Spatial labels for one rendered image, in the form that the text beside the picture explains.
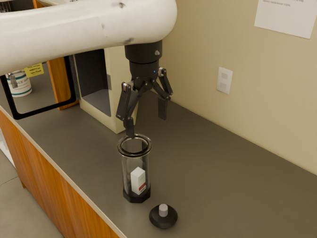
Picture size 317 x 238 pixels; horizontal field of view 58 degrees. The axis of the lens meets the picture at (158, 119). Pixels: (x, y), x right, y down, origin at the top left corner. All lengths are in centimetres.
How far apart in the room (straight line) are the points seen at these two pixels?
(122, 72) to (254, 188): 69
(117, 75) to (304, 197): 84
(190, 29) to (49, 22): 94
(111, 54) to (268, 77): 63
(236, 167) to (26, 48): 90
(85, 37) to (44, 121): 103
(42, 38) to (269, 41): 86
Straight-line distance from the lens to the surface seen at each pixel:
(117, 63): 120
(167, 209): 95
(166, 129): 137
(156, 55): 70
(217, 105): 142
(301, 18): 113
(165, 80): 81
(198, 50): 139
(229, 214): 104
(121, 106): 74
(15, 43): 55
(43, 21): 55
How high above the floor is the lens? 174
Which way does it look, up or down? 34 degrees down
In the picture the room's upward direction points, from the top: straight up
